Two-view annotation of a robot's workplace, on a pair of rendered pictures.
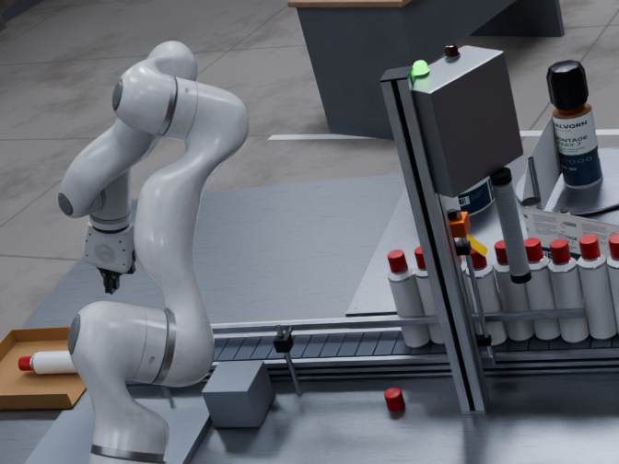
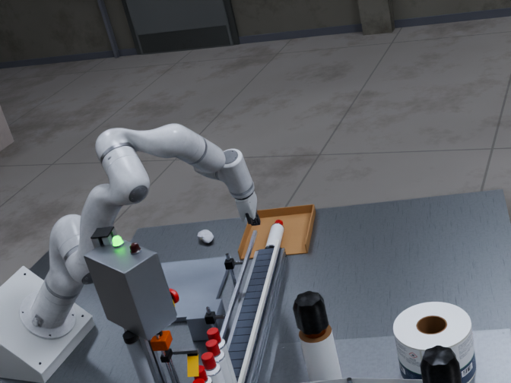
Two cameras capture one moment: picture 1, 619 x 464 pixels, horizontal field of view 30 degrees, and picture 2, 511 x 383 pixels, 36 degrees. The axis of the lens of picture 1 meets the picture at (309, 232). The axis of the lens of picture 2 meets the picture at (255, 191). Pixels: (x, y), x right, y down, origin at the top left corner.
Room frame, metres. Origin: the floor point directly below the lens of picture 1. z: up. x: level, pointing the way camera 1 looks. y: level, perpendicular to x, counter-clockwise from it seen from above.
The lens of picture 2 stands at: (1.83, -1.90, 2.32)
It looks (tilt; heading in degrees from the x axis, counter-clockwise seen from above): 26 degrees down; 81
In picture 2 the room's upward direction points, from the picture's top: 14 degrees counter-clockwise
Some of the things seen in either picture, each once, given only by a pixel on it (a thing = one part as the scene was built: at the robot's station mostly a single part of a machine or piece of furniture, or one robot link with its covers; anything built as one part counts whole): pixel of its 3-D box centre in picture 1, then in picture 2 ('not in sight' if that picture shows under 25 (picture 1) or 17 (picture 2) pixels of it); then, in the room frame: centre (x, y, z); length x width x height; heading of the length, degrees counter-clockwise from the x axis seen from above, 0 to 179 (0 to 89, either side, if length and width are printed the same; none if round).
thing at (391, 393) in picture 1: (394, 399); not in sight; (1.80, -0.06, 0.85); 0.03 x 0.03 x 0.03
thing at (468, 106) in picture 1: (458, 120); (131, 286); (1.75, -0.29, 1.38); 0.17 x 0.10 x 0.19; 120
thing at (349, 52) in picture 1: (437, 18); not in sight; (5.41, -0.89, 0.34); 1.28 x 0.66 x 0.68; 133
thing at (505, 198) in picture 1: (510, 226); (142, 368); (1.71, -0.33, 1.18); 0.04 x 0.04 x 0.21
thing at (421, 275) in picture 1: (433, 295); (220, 372); (1.90, -0.19, 0.98); 0.05 x 0.05 x 0.20
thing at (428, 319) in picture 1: (309, 324); (226, 324); (1.96, 0.05, 0.95); 1.07 x 0.01 x 0.01; 65
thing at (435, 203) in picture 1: (438, 252); (141, 342); (1.73, -0.20, 1.16); 0.04 x 0.04 x 0.67; 65
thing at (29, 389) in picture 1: (40, 366); (277, 231); (2.30, 0.68, 0.85); 0.30 x 0.26 x 0.04; 65
